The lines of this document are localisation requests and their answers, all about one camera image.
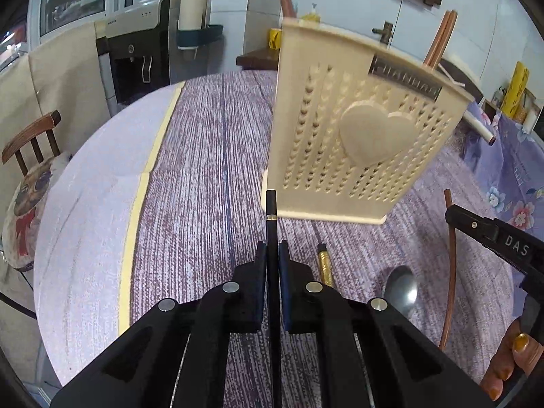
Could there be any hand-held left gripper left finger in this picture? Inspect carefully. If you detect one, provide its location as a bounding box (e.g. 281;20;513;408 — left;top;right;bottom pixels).
50;241;269;408

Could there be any pug print cushion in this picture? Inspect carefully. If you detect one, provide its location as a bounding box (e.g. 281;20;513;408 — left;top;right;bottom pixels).
2;155;71;271

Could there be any purple floral cloth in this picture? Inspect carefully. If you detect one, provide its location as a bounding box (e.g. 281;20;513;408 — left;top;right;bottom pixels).
460;105;544;239

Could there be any metal spoon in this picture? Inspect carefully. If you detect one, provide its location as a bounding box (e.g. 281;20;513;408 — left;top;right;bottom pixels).
381;265;420;320

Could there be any wooden chair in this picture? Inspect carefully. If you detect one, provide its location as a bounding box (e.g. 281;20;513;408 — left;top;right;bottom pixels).
2;110;63;167

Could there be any person's right hand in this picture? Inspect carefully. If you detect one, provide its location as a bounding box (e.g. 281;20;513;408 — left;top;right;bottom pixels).
479;318;537;403

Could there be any blue roll holder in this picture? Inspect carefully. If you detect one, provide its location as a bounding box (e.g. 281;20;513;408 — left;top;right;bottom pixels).
176;24;225;50

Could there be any yellow roll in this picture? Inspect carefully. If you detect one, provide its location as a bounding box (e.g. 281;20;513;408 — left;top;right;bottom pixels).
501;61;530;120

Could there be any cream plastic utensil holder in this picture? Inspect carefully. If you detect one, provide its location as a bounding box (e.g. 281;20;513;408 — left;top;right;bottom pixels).
259;16;476;225

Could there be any grey water dispenser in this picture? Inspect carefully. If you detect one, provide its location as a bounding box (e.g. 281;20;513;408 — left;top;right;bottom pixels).
95;0;214;108

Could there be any black chopstick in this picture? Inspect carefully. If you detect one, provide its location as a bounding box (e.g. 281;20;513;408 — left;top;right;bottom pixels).
316;242;337;289
264;189;284;408

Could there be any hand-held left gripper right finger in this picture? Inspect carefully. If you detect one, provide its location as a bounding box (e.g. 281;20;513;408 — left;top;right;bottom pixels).
278;240;496;408

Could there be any beige cloth cover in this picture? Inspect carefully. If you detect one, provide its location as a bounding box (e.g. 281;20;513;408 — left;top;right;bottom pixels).
0;22;114;154

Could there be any wooden counter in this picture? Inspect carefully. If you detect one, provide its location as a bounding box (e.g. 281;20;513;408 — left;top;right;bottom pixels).
235;46;282;71

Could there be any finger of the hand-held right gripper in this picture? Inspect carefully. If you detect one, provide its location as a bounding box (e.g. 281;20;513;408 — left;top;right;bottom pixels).
444;204;499;241

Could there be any bronze faucet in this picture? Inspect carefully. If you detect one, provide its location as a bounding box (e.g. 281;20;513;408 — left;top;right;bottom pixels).
372;21;394;46

